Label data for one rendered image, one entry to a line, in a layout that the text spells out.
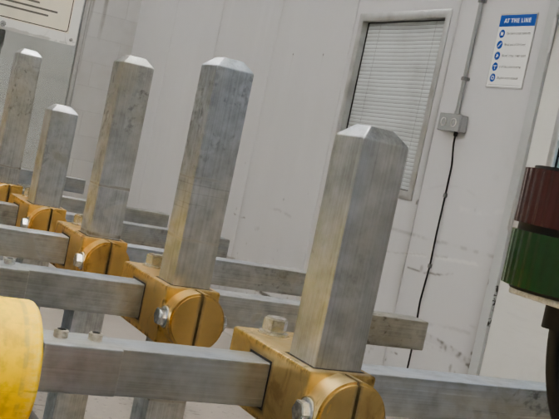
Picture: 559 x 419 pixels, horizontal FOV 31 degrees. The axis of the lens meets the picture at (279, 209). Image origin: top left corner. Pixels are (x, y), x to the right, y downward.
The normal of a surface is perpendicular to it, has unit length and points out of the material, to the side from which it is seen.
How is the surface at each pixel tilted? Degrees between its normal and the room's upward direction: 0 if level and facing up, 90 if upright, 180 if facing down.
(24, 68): 90
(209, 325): 90
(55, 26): 90
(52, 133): 90
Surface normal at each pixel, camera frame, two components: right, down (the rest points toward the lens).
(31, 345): 0.48, -0.43
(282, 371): -0.87, -0.16
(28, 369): 0.48, -0.06
